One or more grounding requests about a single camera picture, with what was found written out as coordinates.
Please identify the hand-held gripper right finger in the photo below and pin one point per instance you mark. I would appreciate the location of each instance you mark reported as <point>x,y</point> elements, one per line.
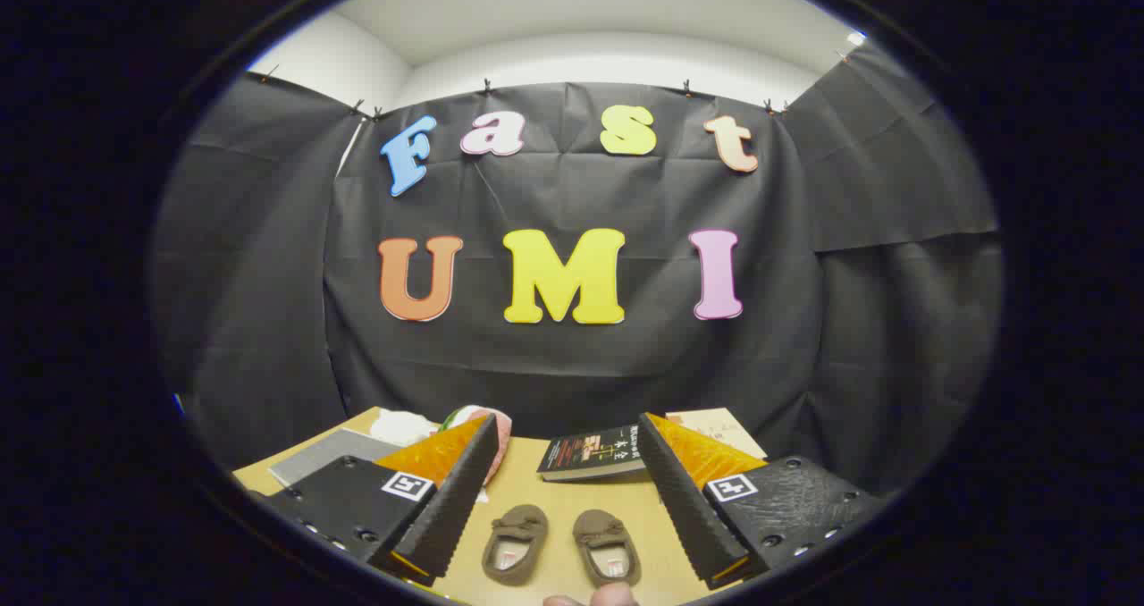
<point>684,508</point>

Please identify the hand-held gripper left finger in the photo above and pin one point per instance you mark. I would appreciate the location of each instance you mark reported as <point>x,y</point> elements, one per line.
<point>451,512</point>

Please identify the brown moccasin shoe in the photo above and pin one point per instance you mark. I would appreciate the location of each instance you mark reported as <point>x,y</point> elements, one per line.
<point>597,530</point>
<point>518,526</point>

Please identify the beige fabric storage box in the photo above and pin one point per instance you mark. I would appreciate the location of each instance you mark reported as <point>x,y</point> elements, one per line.
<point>326,456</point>

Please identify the beige cover book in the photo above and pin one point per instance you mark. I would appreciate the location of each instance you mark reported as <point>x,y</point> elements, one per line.
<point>724,429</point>

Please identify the watermelon slice plush toy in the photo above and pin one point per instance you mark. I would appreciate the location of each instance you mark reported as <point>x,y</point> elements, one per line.
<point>502,434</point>

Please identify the white plush toy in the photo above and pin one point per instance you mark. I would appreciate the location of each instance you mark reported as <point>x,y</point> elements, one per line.
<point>402,427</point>

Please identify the black cover book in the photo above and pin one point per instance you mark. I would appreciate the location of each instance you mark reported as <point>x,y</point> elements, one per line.
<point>585,452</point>

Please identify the black backdrop cloth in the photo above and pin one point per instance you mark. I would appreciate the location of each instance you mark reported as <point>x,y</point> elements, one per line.
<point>581,365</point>

